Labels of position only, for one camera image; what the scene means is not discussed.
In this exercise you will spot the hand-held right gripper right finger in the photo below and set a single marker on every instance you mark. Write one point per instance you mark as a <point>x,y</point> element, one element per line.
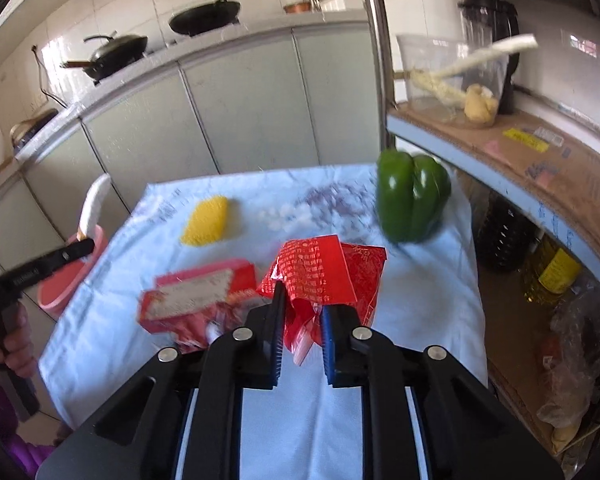
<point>330,345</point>

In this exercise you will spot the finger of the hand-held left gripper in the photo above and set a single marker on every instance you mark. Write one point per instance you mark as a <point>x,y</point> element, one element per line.
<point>72,252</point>

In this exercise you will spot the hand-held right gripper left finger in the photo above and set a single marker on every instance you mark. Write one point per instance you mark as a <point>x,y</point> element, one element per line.
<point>278,330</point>

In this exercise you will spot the pink plastic bucket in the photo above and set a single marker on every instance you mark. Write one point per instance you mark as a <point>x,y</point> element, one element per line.
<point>65,290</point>

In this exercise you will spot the white plastic wrapper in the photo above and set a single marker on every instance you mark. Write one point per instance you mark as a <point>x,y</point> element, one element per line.
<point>95,205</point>

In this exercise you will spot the red plastic bag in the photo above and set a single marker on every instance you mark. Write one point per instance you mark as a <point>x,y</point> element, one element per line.
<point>320,270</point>

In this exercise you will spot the pink red labelled box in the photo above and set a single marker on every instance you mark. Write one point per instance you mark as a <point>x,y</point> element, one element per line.
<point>190,290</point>

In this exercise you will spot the yellow foam fruit net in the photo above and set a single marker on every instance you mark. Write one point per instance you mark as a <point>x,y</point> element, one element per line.
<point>205,220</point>

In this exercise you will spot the person's left hand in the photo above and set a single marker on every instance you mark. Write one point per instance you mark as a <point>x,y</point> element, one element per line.
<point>25,350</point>

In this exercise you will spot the light blue floral tablecloth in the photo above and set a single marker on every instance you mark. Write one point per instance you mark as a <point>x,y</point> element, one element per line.
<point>420,285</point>

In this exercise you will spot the black electric cooker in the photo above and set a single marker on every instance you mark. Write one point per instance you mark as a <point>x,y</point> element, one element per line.
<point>32,130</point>

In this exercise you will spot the purple clothing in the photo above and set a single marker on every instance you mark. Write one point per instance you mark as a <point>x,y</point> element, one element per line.
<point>10,435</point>

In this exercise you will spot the green bell pepper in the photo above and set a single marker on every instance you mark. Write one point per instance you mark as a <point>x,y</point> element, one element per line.
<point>410,195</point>

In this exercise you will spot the brown cardboard box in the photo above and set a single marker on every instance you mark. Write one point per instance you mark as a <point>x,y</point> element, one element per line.
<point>510,350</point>

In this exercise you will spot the dark sauce bottle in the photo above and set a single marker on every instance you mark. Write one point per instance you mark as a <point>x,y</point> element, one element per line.
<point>502,235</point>

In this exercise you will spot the black wok with lid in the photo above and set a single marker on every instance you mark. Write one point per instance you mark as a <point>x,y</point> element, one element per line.
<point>115,50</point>

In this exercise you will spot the grey kitchen counter cabinet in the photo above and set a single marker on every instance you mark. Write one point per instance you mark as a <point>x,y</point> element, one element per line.
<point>255,110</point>

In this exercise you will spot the yellow cooking oil bottle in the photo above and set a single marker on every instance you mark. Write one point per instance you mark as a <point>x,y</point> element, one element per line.
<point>555,270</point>

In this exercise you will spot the clear plastic bag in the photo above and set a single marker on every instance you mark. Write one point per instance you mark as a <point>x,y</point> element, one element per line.
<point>575,350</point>

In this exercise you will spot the ginger root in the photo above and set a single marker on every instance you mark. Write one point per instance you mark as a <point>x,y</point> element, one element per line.
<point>480,107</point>

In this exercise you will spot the brown cardboard sheet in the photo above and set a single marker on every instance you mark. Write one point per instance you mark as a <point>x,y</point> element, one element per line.
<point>555,175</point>

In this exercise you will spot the metal shelf rack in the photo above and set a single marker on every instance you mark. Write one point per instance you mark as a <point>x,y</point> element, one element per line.
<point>381,60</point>

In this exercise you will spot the clear plastic container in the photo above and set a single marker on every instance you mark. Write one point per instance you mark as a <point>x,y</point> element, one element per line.
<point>425,60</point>

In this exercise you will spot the small steel pot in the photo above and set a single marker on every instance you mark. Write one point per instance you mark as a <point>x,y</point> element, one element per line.
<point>317,1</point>

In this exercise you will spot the white rectangular container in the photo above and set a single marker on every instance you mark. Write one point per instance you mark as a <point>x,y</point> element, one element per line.
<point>342,2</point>

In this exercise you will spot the white leek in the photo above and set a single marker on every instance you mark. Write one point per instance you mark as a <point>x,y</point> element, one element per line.
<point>505,46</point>

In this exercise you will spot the black blender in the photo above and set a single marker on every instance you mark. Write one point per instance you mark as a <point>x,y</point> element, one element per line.
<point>505,25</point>

